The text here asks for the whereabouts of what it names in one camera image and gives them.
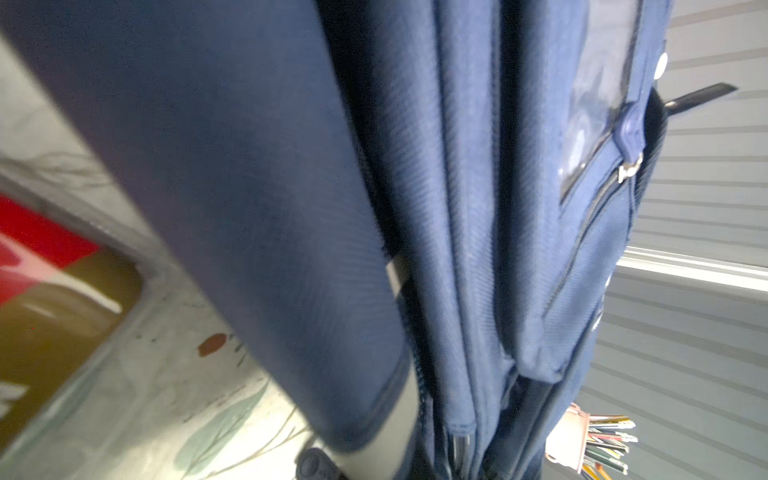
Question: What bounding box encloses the navy blue student backpack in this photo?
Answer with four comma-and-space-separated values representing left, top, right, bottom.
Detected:
1, 1, 673, 479

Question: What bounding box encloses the bundle of coloured pencils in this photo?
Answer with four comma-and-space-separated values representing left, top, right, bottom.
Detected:
579, 415, 638, 480

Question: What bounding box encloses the pink pencil cup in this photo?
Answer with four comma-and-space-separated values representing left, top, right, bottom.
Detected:
545, 403, 590, 474

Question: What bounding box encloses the red card box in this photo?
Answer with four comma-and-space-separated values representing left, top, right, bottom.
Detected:
1, 196, 143, 449

